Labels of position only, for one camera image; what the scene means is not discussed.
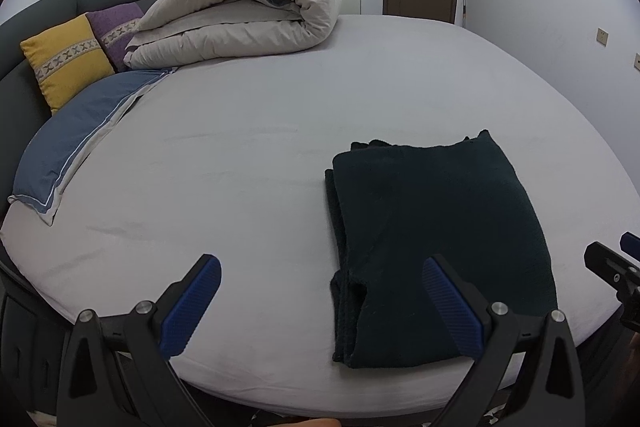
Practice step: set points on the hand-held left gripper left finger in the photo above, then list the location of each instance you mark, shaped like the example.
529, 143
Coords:
192, 307

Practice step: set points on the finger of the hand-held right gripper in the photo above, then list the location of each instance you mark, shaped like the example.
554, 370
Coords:
612, 269
631, 243

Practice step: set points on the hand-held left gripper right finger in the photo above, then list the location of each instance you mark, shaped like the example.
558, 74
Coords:
450, 307

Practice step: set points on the dark green sweater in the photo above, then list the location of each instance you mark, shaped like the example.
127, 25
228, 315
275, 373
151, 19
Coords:
440, 217

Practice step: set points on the bed with grey sheet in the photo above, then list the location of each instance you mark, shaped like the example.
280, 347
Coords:
225, 157

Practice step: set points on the dark bedside cabinet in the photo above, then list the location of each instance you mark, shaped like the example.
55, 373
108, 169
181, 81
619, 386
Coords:
20, 347

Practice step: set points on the blue pillow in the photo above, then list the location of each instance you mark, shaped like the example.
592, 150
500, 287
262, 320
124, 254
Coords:
75, 132

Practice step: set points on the yellow cushion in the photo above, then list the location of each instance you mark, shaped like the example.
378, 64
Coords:
75, 82

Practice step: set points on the purple cushion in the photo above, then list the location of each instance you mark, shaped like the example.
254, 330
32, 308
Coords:
117, 19

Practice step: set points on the beige wall socket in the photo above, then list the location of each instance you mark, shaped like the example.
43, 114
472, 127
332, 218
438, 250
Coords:
637, 62
602, 36

